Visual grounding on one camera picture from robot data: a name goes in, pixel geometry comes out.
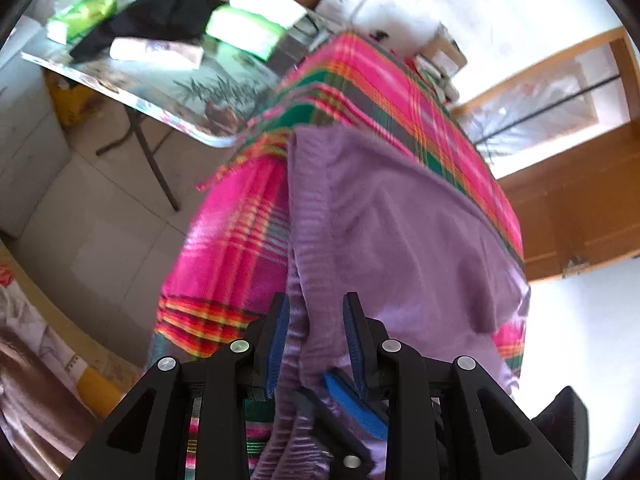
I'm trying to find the grey box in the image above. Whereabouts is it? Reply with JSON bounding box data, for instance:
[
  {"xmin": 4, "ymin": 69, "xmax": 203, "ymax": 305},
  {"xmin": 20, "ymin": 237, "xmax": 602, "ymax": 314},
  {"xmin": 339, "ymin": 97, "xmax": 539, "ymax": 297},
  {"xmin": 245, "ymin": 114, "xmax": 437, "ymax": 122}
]
[{"xmin": 270, "ymin": 27, "xmax": 331, "ymax": 73}]

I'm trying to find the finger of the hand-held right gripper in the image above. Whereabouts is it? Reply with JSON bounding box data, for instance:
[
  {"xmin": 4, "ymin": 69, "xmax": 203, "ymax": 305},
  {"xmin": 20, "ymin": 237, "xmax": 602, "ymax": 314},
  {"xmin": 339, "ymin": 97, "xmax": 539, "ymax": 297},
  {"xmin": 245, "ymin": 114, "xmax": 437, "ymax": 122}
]
[
  {"xmin": 292, "ymin": 387, "xmax": 373, "ymax": 478},
  {"xmin": 325, "ymin": 369, "xmax": 390, "ymax": 438}
]

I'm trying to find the white drawer cabinet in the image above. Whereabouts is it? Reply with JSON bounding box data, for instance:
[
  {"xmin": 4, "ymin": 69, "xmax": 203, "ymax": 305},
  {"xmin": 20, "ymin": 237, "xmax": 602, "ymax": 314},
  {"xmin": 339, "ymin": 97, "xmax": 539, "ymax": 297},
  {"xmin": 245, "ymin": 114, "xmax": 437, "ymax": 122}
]
[{"xmin": 0, "ymin": 15, "xmax": 73, "ymax": 238}]

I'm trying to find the black cloth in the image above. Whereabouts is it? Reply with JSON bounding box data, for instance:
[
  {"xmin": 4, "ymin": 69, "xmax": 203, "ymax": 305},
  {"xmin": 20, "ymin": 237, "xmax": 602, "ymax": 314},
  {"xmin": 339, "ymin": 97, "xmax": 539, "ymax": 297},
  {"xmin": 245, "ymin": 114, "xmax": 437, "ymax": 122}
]
[{"xmin": 70, "ymin": 0, "xmax": 216, "ymax": 63}]

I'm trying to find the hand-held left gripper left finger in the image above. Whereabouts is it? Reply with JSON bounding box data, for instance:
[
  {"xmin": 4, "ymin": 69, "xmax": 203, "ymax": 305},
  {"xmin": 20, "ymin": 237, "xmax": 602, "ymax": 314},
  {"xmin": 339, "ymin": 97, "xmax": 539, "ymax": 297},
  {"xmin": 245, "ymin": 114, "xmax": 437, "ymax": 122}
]
[{"xmin": 62, "ymin": 294, "xmax": 291, "ymax": 480}]

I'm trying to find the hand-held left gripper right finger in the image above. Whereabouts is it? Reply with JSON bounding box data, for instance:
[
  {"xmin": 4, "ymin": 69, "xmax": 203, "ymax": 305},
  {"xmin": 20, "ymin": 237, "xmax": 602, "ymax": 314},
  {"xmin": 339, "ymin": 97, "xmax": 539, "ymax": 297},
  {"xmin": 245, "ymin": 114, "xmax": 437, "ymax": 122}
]
[{"xmin": 344, "ymin": 292, "xmax": 576, "ymax": 480}]

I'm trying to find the green and white packet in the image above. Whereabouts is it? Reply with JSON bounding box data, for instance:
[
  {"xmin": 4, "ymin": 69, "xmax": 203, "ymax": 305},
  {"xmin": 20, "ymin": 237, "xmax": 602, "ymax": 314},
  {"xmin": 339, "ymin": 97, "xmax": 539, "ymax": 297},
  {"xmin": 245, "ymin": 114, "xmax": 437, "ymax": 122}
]
[{"xmin": 47, "ymin": 0, "xmax": 118, "ymax": 43}]

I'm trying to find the brown cardboard box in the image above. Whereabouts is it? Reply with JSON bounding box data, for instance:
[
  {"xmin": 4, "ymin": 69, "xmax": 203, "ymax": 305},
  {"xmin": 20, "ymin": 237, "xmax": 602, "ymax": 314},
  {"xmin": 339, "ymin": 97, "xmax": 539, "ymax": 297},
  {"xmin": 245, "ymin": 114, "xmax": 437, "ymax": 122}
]
[{"xmin": 420, "ymin": 22, "xmax": 468, "ymax": 76}]

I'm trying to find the white tube packet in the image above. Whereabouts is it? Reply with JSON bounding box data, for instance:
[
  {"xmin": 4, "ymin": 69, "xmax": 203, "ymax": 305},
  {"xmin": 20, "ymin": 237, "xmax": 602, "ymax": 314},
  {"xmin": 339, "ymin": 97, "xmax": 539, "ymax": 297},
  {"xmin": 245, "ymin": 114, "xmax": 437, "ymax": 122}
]
[{"xmin": 110, "ymin": 37, "xmax": 205, "ymax": 68}]

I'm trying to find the yellow box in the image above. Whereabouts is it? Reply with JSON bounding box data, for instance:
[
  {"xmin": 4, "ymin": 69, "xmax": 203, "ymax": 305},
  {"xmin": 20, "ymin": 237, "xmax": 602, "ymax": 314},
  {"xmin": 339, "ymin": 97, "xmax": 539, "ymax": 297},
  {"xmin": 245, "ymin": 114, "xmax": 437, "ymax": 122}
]
[{"xmin": 45, "ymin": 67, "xmax": 96, "ymax": 128}]

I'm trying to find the purple sweater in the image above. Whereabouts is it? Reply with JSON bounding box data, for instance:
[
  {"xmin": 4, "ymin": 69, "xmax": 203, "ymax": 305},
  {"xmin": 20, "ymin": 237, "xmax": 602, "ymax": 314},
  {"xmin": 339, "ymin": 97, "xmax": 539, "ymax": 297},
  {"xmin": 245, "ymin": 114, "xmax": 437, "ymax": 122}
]
[{"xmin": 255, "ymin": 125, "xmax": 532, "ymax": 480}]

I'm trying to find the green tissue pack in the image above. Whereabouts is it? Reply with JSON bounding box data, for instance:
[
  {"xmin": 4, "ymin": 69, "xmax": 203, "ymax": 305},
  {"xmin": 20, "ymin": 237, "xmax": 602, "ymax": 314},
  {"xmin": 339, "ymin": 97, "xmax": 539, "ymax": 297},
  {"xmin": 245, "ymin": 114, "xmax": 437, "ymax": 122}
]
[{"xmin": 206, "ymin": 5, "xmax": 286, "ymax": 58}]

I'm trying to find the pink plaid blanket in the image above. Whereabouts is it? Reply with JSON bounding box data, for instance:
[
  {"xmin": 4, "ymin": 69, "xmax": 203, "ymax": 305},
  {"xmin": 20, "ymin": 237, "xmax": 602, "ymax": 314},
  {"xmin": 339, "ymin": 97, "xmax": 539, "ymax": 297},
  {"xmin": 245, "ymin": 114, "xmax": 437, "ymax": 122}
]
[{"xmin": 147, "ymin": 32, "xmax": 528, "ymax": 480}]

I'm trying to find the folding table with printed top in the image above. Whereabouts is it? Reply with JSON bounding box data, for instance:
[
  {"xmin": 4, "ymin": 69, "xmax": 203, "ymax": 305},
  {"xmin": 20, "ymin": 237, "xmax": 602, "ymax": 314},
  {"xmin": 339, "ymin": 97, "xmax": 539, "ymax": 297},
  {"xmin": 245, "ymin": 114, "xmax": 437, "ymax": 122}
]
[{"xmin": 22, "ymin": 0, "xmax": 336, "ymax": 211}]

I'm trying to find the brown fuzzy blanket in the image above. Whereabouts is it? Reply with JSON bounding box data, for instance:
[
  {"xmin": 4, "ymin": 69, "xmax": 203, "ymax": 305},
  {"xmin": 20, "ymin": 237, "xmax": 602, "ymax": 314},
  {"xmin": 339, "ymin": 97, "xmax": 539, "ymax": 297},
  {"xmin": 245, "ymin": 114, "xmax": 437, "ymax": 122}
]
[{"xmin": 0, "ymin": 335, "xmax": 101, "ymax": 466}]

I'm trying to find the white cardboard box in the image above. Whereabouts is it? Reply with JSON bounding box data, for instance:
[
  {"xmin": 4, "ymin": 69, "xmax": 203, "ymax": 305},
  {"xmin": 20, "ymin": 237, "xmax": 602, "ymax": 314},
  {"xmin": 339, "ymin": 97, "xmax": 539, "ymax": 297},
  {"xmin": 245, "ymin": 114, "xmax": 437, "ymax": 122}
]
[{"xmin": 315, "ymin": 0, "xmax": 373, "ymax": 28}]

